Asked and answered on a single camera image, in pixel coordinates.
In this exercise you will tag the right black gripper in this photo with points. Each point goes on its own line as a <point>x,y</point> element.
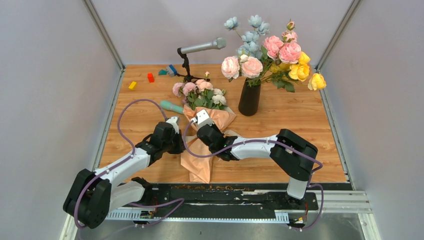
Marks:
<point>215,126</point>

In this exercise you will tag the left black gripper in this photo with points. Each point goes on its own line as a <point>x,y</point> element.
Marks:
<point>178,149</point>

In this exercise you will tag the peach paper bouquet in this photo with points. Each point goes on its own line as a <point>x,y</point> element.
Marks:
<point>198,96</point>

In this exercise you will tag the beige ribbon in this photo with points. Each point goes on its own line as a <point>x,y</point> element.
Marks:
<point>231,133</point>

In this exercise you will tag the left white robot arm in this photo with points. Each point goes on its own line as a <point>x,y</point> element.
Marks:
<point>94,194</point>

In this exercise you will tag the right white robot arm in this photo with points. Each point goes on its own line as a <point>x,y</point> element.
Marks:
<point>292,153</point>

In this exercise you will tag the black vase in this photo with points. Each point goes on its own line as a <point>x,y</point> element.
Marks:
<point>249,99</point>

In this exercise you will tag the flowers in vase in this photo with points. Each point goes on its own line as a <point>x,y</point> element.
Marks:
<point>264,58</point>

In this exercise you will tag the teal toy microphone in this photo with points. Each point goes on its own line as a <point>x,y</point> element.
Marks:
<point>169,106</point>

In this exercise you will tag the black microphone tripod stand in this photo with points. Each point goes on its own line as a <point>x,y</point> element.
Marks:
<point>188,77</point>

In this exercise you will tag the red block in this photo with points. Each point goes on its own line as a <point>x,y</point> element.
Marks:
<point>150,77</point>

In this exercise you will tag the yellow block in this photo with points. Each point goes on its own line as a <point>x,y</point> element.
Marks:
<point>132,86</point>

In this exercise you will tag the teal block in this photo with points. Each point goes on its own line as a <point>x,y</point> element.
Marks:
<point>162,72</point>

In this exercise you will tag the silver microphone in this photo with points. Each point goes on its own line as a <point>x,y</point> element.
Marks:
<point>216,44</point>

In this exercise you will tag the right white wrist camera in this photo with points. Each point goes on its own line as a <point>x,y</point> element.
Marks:
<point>201,119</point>

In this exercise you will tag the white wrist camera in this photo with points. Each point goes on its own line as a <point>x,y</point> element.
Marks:
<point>174,121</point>
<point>201,119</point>

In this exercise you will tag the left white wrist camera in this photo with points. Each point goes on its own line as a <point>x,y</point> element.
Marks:
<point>174,121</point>

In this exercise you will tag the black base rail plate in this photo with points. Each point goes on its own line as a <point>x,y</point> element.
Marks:
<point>240,203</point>

